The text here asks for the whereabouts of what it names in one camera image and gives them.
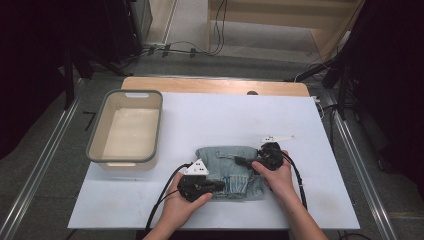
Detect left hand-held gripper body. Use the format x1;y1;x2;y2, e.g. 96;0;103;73
177;158;214;204

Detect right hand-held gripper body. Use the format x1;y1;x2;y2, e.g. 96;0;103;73
255;134;296;172

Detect light blue denim skirt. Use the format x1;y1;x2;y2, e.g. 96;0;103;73
194;145;266;202

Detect beige basket with grey rim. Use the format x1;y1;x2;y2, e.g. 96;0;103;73
85;88;164;173

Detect person's right hand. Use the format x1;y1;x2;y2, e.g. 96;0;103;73
251;149;297;202

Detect person's left hand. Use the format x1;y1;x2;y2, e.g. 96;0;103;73
161;172;214;232

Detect white table sheet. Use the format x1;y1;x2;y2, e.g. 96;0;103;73
67;90;361;231

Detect black metal stand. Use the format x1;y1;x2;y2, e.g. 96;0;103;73
284;56;355;122
62;44;134;111

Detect beige wooden furniture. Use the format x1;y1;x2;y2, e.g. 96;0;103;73
207;0;366;64

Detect black curtain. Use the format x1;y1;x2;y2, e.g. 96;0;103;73
343;0;424;201
0;0;143;161

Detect grey computer tower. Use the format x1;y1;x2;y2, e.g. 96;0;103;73
128;0;154;48

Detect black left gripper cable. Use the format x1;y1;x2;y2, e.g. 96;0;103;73
145;162;194;234

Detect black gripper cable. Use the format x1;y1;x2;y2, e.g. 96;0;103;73
145;162;194;234
282;152;309;211

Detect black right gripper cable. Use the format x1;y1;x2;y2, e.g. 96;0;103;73
282;152;309;211

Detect aluminium floor rail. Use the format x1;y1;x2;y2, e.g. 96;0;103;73
0;78;88;240
323;90;398;240

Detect black floor cables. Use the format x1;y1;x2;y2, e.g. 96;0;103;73
138;0;229;58

